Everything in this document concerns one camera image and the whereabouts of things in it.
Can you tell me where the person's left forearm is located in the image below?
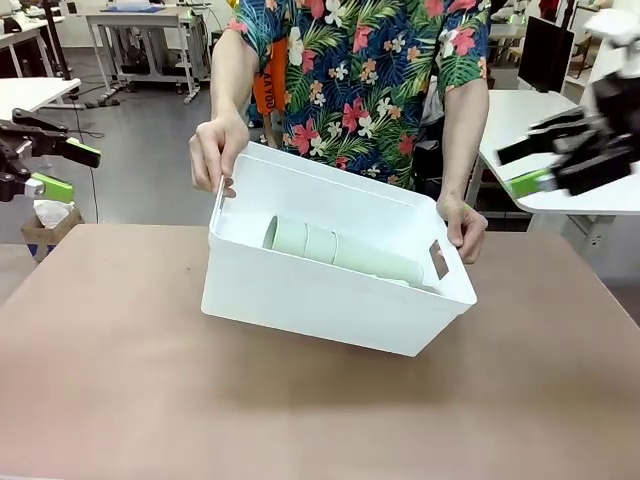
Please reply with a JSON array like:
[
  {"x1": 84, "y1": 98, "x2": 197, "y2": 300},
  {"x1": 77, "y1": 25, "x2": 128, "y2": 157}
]
[{"x1": 437, "y1": 78, "x2": 490, "y2": 202}]

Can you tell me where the light green plastic cup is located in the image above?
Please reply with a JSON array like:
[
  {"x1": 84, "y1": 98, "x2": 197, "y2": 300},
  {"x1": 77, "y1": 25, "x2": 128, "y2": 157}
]
[
  {"x1": 333, "y1": 230, "x2": 426, "y2": 288},
  {"x1": 263, "y1": 214, "x2": 310, "y2": 258},
  {"x1": 304, "y1": 223, "x2": 340, "y2": 264}
]

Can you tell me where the person's right forearm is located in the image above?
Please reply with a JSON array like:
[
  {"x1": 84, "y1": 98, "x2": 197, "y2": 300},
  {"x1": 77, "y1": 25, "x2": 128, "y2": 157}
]
[{"x1": 209, "y1": 28, "x2": 252, "y2": 132}]

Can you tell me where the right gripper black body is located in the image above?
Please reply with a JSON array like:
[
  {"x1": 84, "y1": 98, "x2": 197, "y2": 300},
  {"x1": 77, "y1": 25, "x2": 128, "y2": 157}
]
[{"x1": 552, "y1": 74, "x2": 640, "y2": 197}]

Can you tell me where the white office table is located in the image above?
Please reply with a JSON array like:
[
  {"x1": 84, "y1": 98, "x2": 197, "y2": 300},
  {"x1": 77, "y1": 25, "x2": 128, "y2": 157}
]
[{"x1": 0, "y1": 77, "x2": 82, "y2": 146}]

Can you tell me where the black computer monitor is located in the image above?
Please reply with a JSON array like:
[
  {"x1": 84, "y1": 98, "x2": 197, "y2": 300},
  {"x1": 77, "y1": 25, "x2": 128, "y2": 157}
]
[{"x1": 517, "y1": 14, "x2": 576, "y2": 96}]

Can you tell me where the black stand pole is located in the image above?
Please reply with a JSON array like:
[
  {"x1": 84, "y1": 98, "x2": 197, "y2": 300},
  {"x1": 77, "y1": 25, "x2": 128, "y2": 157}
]
[{"x1": 42, "y1": 0, "x2": 86, "y2": 110}]

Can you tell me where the grey metal frame desk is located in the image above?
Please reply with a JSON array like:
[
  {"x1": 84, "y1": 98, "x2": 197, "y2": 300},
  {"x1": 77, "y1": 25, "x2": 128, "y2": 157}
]
[{"x1": 84, "y1": 5, "x2": 212, "y2": 105}]

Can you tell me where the crumpled white paper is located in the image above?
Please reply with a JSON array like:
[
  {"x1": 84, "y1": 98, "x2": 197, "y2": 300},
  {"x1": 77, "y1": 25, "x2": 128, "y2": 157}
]
[{"x1": 33, "y1": 199, "x2": 76, "y2": 229}]

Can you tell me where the person's right hand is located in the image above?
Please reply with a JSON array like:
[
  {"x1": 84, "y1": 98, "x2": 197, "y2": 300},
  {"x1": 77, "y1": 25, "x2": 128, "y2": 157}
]
[{"x1": 188, "y1": 117, "x2": 250, "y2": 199}]

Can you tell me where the brown cardboard box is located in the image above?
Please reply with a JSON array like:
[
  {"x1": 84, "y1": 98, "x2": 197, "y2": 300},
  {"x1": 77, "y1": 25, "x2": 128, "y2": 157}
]
[{"x1": 20, "y1": 199, "x2": 85, "y2": 263}]

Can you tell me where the white side table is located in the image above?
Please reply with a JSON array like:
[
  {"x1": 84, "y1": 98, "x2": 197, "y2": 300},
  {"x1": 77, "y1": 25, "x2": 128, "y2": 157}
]
[{"x1": 472, "y1": 89, "x2": 640, "y2": 281}]

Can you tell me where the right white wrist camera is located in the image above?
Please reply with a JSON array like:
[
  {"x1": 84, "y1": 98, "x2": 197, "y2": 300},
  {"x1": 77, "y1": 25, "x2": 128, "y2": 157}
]
[{"x1": 584, "y1": 8, "x2": 640, "y2": 51}]

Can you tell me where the floral hawaiian shirt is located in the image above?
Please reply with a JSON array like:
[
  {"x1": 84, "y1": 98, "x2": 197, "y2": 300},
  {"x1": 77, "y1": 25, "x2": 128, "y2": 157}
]
[{"x1": 224, "y1": 0, "x2": 494, "y2": 191}]

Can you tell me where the white background desk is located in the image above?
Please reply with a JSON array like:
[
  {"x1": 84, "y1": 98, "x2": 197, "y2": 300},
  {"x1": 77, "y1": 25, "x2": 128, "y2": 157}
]
[{"x1": 0, "y1": 14, "x2": 67, "y2": 79}]

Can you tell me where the white plastic storage basket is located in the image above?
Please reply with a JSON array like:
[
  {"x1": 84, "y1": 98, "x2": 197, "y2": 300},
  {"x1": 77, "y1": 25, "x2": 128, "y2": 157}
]
[{"x1": 200, "y1": 141, "x2": 478, "y2": 358}]

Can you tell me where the person's left hand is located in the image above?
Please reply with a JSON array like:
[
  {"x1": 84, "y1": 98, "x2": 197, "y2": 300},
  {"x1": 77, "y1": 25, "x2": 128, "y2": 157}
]
[{"x1": 435, "y1": 192, "x2": 489, "y2": 265}]

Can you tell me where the person in orange pants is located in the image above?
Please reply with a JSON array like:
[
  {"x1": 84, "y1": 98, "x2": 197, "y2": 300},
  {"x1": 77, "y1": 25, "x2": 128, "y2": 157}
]
[{"x1": 252, "y1": 37, "x2": 290, "y2": 146}]

